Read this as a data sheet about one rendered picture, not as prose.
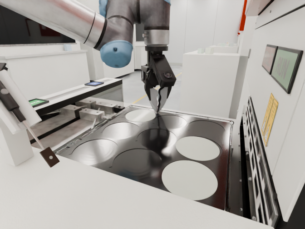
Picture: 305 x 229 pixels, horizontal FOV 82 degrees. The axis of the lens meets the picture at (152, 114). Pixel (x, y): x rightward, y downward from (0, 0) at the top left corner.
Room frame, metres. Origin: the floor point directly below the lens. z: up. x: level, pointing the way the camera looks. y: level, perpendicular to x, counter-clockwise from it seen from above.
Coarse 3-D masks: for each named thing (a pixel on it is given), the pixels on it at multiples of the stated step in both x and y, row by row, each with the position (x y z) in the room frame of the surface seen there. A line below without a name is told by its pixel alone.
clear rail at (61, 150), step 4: (128, 108) 0.61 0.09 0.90; (120, 112) 0.56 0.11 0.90; (112, 116) 0.53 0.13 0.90; (116, 116) 0.53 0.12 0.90; (108, 120) 0.50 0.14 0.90; (96, 128) 0.45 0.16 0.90; (88, 132) 0.42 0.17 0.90; (92, 132) 0.43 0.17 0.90; (80, 136) 0.40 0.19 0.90; (84, 136) 0.40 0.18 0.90; (76, 140) 0.38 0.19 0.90; (68, 144) 0.36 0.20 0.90; (72, 144) 0.36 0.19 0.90; (64, 148) 0.35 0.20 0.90; (68, 148) 0.35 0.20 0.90; (56, 152) 0.33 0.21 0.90; (60, 152) 0.33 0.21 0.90
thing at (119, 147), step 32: (128, 128) 0.45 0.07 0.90; (160, 128) 0.45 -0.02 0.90; (192, 128) 0.45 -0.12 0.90; (224, 128) 0.45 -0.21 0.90; (96, 160) 0.30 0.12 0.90; (128, 160) 0.30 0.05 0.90; (160, 160) 0.30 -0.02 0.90; (192, 160) 0.30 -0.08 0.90; (224, 160) 0.30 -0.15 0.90; (224, 192) 0.22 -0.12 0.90
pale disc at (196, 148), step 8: (192, 136) 0.40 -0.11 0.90; (176, 144) 0.36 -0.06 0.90; (184, 144) 0.36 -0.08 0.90; (192, 144) 0.36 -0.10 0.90; (200, 144) 0.36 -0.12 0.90; (208, 144) 0.36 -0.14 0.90; (184, 152) 0.33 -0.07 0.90; (192, 152) 0.33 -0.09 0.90; (200, 152) 0.33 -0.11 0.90; (208, 152) 0.33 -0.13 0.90; (216, 152) 0.33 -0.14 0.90; (200, 160) 0.30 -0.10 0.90
